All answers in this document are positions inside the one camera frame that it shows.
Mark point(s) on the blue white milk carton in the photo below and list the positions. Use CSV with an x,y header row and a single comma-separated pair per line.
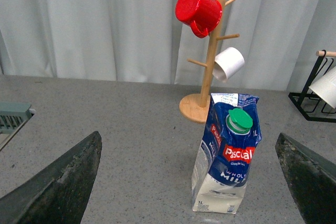
x,y
231,135

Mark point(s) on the cream ribbed mug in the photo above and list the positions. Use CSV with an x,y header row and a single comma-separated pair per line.
x,y
325,87

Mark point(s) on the wooden mug tree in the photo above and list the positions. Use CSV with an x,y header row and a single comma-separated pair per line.
x,y
195,106

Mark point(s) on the white mug on tree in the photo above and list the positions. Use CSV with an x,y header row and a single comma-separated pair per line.
x,y
227,63

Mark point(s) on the green plastic dish rack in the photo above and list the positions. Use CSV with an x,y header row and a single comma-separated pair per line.
x,y
14,115

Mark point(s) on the red plastic mug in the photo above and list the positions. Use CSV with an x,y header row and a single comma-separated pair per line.
x,y
202,16

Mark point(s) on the grey-white curtain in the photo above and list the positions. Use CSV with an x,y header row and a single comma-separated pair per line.
x,y
141,40

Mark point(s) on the left gripper dark left finger camera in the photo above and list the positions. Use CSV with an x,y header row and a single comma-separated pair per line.
x,y
60,192

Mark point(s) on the left gripper dark right finger camera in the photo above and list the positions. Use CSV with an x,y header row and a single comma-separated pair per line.
x,y
310,178

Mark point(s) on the black wire mug rack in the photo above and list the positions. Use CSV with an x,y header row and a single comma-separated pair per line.
x,y
307,102

